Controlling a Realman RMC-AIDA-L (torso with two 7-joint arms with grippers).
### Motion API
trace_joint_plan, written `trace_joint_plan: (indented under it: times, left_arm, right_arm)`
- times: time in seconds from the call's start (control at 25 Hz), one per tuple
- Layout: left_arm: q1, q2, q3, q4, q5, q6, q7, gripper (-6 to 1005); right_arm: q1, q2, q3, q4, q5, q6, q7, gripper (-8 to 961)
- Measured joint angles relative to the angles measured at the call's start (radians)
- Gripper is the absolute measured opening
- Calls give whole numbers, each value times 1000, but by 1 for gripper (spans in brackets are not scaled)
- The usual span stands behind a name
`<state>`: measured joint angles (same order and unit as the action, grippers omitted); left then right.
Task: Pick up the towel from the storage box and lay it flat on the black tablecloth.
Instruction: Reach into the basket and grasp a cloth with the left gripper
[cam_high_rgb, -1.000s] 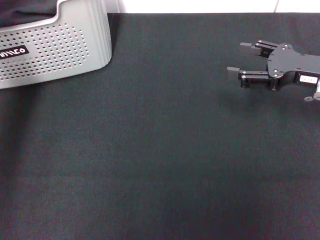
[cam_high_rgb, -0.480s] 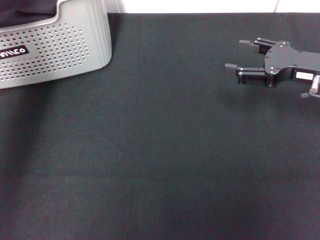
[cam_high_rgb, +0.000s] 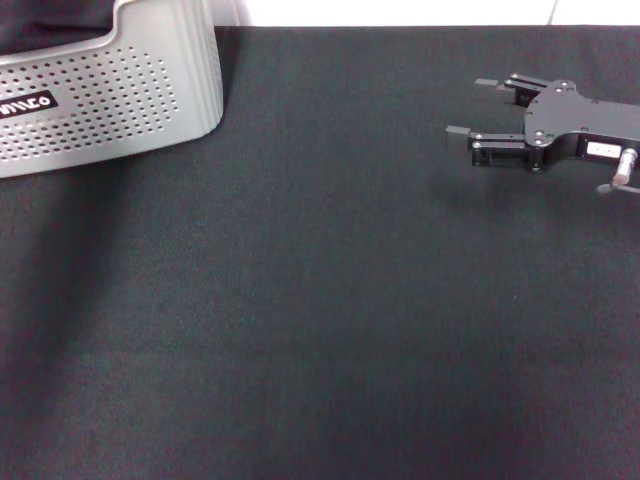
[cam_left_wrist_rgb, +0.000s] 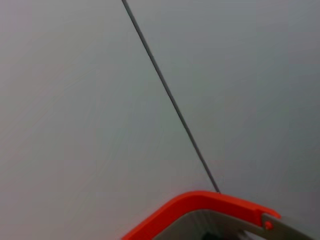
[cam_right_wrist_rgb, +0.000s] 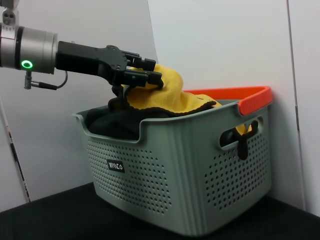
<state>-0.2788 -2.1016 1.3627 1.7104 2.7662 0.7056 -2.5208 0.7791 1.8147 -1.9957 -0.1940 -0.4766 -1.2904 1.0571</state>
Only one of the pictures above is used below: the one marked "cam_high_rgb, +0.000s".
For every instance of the grey perforated storage box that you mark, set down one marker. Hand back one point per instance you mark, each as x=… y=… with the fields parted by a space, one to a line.
x=125 y=100

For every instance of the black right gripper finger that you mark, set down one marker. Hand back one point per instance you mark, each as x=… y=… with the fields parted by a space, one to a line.
x=495 y=147
x=520 y=90

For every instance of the black tablecloth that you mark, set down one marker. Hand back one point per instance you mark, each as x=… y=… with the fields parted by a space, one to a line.
x=320 y=300

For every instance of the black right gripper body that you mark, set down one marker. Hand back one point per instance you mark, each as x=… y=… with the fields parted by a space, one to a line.
x=575 y=125

